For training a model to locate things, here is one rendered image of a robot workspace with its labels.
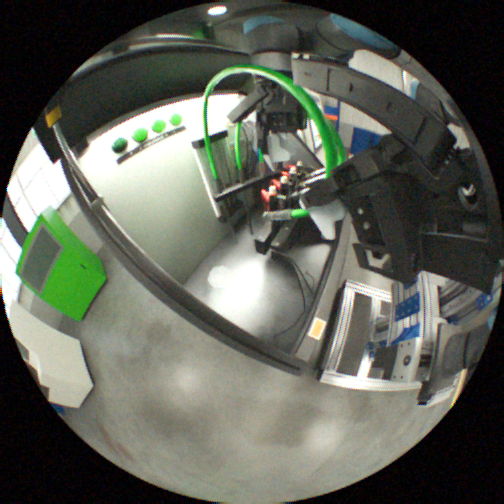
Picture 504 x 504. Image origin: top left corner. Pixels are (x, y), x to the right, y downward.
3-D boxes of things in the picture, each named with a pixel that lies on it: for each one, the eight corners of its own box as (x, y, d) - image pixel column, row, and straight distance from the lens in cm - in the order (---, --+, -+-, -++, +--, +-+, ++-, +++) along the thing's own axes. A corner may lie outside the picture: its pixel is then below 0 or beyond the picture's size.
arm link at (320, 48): (369, 62, 36) (308, 42, 31) (339, 66, 45) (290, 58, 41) (363, 33, 39) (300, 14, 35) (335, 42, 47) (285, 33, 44)
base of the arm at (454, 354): (459, 335, 77) (477, 325, 73) (453, 377, 76) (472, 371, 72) (445, 333, 63) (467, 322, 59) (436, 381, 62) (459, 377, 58)
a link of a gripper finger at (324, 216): (303, 243, 21) (350, 248, 14) (284, 206, 21) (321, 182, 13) (320, 233, 23) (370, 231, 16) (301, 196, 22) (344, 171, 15)
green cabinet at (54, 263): (83, 324, 336) (14, 273, 309) (78, 297, 399) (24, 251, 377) (110, 280, 292) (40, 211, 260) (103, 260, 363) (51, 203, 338)
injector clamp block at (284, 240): (279, 271, 59) (281, 248, 46) (257, 262, 62) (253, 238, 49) (306, 220, 80) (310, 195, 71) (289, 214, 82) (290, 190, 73)
